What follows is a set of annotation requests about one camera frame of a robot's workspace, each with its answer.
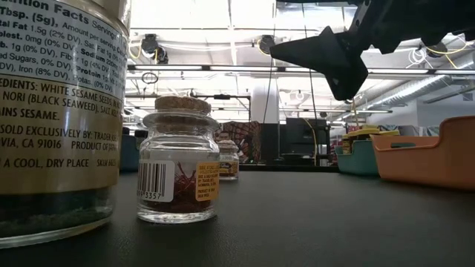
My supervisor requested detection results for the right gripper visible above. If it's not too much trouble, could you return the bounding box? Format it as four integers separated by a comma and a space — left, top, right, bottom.
269, 0, 475, 102

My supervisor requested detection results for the small cork-stopper saffron jar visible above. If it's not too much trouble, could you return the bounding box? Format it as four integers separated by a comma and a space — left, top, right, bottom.
136, 95, 221, 225
217, 139, 240, 182

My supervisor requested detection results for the coral red plastic bin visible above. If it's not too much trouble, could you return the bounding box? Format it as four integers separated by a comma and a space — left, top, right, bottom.
370, 115, 475, 192

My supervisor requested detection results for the large tan-lid spice jar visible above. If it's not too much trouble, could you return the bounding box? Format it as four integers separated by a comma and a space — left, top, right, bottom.
0, 0, 131, 249

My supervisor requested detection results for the black cabinet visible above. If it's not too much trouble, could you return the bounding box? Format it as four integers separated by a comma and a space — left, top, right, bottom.
285, 117, 331, 165

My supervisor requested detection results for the teal green plastic bin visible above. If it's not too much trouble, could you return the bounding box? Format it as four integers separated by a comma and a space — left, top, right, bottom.
335, 139, 379, 176

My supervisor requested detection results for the colourful patchwork quilt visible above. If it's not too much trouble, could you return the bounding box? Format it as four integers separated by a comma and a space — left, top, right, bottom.
214, 120, 263, 164

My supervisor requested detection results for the long ceiling light bar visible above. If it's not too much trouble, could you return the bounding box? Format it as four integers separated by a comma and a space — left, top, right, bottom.
127, 64, 475, 76

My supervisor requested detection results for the black table mat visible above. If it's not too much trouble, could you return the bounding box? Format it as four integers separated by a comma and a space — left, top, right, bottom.
0, 168, 475, 267

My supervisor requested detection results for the blue plastic bin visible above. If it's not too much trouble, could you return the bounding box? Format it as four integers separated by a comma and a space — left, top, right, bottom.
119, 133, 149, 174

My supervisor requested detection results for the black ceiling cable reel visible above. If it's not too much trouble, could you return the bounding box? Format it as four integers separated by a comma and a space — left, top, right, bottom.
258, 34, 278, 56
140, 33, 170, 65
425, 40, 448, 59

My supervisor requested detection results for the silver ventilation duct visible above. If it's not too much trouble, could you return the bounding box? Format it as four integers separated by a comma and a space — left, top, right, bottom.
356, 73, 475, 112

